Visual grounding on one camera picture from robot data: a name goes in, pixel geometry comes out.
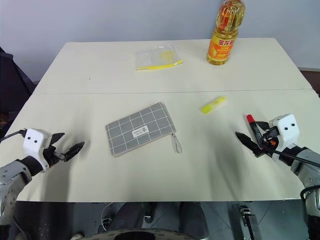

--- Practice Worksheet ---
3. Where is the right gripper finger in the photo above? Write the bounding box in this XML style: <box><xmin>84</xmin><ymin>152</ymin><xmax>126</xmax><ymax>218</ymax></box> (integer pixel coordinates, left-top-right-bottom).
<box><xmin>256</xmin><ymin>120</ymin><xmax>271</xmax><ymax>131</ymax></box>
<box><xmin>234</xmin><ymin>131</ymin><xmax>265</xmax><ymax>159</ymax></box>

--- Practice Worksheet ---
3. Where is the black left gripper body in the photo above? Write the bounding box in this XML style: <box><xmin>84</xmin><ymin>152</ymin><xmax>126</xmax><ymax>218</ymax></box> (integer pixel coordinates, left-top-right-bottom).
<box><xmin>43</xmin><ymin>145</ymin><xmax>67</xmax><ymax>168</ymax></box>

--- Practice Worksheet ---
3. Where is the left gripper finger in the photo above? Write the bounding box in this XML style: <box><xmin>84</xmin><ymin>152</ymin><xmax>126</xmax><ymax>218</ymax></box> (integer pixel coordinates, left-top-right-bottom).
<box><xmin>65</xmin><ymin>141</ymin><xmax>86</xmax><ymax>162</ymax></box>
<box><xmin>50</xmin><ymin>132</ymin><xmax>66</xmax><ymax>147</ymax></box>

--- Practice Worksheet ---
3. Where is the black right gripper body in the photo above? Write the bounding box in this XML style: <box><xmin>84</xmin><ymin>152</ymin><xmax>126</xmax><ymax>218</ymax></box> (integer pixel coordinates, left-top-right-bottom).
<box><xmin>257</xmin><ymin>126</ymin><xmax>279</xmax><ymax>152</ymax></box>

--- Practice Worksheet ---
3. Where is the grey checked zip pouch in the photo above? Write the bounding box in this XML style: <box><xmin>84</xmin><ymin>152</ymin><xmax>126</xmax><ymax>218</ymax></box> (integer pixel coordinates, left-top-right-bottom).
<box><xmin>104</xmin><ymin>101</ymin><xmax>178</xmax><ymax>159</ymax></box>

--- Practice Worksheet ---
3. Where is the silver zipper pull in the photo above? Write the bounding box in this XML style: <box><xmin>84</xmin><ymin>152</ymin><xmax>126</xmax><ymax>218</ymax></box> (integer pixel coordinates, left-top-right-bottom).
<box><xmin>170</xmin><ymin>132</ymin><xmax>183</xmax><ymax>154</ymax></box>

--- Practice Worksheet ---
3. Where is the black marker with red cap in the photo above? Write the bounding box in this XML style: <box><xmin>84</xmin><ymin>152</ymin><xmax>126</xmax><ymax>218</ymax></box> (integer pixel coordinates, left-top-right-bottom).
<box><xmin>245</xmin><ymin>114</ymin><xmax>264</xmax><ymax>142</ymax></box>

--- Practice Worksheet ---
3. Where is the yellow highlighter pen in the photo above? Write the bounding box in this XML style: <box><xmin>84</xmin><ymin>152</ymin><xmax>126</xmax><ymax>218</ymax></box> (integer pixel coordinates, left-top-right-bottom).
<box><xmin>200</xmin><ymin>95</ymin><xmax>229</xmax><ymax>115</ymax></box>

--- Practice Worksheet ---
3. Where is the black metal stand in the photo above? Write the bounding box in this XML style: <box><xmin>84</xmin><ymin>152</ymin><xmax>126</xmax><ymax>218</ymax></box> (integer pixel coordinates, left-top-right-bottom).
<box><xmin>231</xmin><ymin>204</ymin><xmax>264</xmax><ymax>240</ymax></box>

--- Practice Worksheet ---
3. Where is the yellow cooking oil bottle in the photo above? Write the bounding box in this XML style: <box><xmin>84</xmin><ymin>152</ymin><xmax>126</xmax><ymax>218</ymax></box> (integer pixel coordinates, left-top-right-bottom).
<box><xmin>205</xmin><ymin>0</ymin><xmax>247</xmax><ymax>67</ymax></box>

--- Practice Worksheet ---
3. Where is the black round base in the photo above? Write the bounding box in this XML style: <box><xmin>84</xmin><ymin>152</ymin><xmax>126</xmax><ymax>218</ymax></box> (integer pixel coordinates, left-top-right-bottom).
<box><xmin>82</xmin><ymin>226</ymin><xmax>181</xmax><ymax>240</ymax></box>

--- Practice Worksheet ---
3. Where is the clear zip bag yellow strip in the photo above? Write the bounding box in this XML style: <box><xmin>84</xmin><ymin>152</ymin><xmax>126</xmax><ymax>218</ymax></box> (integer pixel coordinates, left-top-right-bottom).
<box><xmin>134</xmin><ymin>44</ymin><xmax>184</xmax><ymax>72</ymax></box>

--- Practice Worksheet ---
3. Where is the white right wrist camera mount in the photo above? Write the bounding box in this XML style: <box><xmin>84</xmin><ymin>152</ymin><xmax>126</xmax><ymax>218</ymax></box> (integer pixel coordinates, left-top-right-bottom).
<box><xmin>268</xmin><ymin>113</ymin><xmax>300</xmax><ymax>156</ymax></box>

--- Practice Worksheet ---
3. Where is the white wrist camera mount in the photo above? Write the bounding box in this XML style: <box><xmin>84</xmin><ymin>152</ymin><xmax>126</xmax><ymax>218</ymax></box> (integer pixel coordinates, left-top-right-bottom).
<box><xmin>268</xmin><ymin>113</ymin><xmax>300</xmax><ymax>156</ymax></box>
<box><xmin>22</xmin><ymin>128</ymin><xmax>54</xmax><ymax>174</ymax></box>

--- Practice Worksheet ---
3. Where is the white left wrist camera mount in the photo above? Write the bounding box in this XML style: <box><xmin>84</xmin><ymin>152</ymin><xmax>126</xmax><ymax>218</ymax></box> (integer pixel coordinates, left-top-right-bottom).
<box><xmin>22</xmin><ymin>128</ymin><xmax>54</xmax><ymax>174</ymax></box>

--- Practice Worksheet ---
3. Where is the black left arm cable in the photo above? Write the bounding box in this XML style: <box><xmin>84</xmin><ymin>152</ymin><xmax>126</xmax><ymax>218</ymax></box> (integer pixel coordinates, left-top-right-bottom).
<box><xmin>0</xmin><ymin>128</ymin><xmax>28</xmax><ymax>144</ymax></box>

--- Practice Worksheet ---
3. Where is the white cable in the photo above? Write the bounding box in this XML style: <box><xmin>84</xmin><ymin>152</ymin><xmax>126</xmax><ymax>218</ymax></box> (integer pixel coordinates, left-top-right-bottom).
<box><xmin>99</xmin><ymin>202</ymin><xmax>114</xmax><ymax>234</ymax></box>

